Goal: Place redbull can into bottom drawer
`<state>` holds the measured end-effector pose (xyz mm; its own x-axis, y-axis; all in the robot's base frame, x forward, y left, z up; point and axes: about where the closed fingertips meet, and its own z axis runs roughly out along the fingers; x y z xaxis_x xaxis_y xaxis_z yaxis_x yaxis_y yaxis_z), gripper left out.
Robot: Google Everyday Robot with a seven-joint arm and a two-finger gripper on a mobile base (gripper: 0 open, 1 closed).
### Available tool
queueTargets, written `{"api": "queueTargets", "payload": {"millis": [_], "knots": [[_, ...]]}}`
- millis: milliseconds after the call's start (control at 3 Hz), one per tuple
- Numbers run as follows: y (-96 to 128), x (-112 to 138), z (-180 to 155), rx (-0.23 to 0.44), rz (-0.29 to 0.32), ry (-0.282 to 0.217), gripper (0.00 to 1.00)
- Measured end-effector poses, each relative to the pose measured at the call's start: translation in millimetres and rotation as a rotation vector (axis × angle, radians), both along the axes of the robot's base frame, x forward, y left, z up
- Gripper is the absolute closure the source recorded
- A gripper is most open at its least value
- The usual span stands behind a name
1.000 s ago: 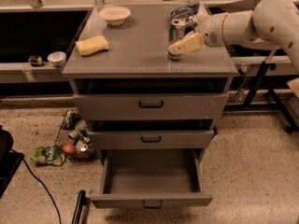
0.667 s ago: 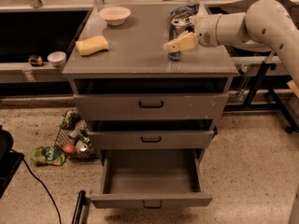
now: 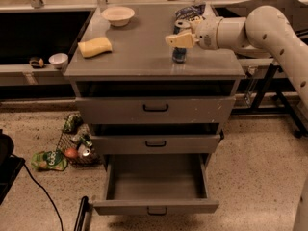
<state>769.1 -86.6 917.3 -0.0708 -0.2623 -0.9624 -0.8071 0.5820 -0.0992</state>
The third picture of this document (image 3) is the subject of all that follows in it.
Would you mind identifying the yellow sponge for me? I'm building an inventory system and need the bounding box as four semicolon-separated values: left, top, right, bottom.
78;37;113;58

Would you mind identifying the green chip bag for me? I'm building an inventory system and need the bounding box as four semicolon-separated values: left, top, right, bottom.
63;114;83;133

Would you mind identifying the white paper bowl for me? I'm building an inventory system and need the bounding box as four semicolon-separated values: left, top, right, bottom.
101;6;135;27

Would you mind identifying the black bar on floor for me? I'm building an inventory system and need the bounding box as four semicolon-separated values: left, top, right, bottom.
74;196;93;231

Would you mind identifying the black power cable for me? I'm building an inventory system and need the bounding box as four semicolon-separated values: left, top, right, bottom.
11;153;64;231

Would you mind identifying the grey open bottom drawer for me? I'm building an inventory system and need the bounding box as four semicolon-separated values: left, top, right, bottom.
94;154;218;216

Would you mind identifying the red apple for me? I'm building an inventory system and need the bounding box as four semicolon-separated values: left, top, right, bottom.
64;148;78;159

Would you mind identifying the black device left edge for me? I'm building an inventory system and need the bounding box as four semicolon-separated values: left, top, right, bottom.
0;130;25;205

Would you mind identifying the green bottle in basket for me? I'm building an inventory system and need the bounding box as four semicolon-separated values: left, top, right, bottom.
70;133;92;148

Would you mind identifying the red bull can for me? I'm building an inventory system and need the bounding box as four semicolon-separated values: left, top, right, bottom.
172;19;190;64

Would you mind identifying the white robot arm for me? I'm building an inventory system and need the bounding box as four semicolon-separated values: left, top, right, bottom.
167;6;308;231

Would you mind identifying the small white cup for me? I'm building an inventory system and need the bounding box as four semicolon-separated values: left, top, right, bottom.
49;53;68;69

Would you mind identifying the grey drawer cabinet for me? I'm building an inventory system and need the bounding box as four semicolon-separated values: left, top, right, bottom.
63;3;246;171

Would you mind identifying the grey top drawer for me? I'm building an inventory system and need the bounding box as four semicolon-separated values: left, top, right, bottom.
75;97;235;124

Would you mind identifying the grey middle drawer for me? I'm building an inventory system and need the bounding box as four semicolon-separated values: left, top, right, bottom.
91;135;220;155

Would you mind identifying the blue kettle chips bag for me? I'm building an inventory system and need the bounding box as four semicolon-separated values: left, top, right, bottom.
175;4;205;22

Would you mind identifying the yellow tape measure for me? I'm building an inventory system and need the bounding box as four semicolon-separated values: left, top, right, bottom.
29;57;44;68

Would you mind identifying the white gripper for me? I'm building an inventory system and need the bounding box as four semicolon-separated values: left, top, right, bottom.
165;17;222;50

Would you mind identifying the silver soda can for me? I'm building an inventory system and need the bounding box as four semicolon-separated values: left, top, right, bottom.
78;144;91;159

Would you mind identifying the black wire basket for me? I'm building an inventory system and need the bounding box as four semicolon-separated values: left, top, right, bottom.
57;124;100;167

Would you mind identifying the green snack pouch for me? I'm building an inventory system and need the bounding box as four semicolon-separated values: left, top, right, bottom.
31;150;67;171

